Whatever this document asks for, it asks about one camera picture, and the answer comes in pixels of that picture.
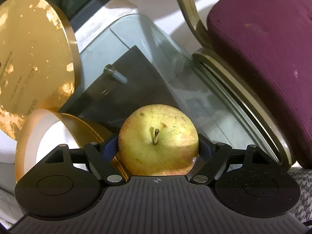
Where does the gold round gift box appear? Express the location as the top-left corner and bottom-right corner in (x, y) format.
(15, 109), (113, 181)

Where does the purple upholstered chair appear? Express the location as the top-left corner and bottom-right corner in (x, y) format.
(177, 0), (311, 169)

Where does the grey houndstooth cloth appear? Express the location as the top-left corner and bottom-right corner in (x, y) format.
(288, 166), (311, 223)

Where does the yellow red apple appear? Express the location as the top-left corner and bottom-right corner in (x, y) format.
(118, 104), (199, 176)

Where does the gold round box lid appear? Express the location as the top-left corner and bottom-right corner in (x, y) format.
(1, 0), (81, 140)

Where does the white foam insert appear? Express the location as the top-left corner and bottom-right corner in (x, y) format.
(36, 121), (81, 163)

